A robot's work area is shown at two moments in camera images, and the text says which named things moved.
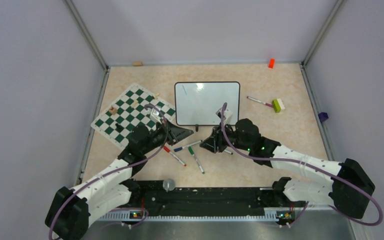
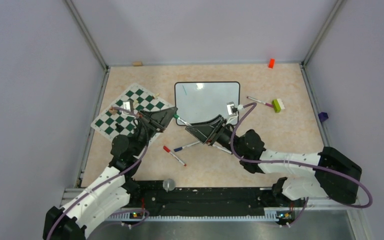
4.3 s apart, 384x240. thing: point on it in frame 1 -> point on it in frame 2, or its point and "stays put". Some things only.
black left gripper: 176,134 -> 160,119
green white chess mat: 136,107 stays put
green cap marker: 191,151 -> 176,116
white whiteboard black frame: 197,103 stays put
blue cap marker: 180,148 stays put
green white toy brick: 277,105 stays put
